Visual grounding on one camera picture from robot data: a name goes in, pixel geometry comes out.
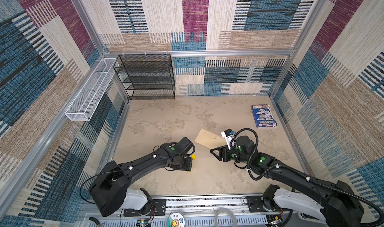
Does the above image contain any black wire mesh shelf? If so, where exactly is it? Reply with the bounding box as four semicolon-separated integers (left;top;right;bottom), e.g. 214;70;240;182
115;54;176;100

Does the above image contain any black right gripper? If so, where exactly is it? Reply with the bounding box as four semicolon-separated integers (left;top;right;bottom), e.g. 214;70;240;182
210;144;250;164

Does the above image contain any white wire mesh basket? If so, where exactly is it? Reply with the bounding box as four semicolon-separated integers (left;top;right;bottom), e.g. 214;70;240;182
65;58;117;122

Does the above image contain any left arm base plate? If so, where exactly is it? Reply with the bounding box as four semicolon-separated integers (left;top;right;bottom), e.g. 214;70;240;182
123;199;167;217

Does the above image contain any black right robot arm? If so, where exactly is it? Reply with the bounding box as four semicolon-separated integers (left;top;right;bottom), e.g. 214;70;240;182
211;129;384;227

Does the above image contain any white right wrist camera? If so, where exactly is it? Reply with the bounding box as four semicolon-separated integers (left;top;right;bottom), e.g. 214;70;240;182
221;129;236;150

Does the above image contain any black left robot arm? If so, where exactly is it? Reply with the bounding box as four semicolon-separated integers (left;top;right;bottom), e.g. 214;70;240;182
87;137;196;217

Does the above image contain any manila paper envelope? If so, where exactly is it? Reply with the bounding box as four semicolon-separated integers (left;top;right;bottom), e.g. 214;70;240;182
195;129;227;150

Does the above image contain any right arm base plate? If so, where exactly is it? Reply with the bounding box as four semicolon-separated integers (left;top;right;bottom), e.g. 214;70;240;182
243;195;291;214

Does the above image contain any clear plastic tube loop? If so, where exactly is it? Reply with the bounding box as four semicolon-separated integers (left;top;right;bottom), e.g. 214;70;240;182
214;208;238;227

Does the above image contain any blue comic paperback book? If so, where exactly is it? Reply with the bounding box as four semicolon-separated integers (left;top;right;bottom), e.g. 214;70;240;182
251;104;277;128

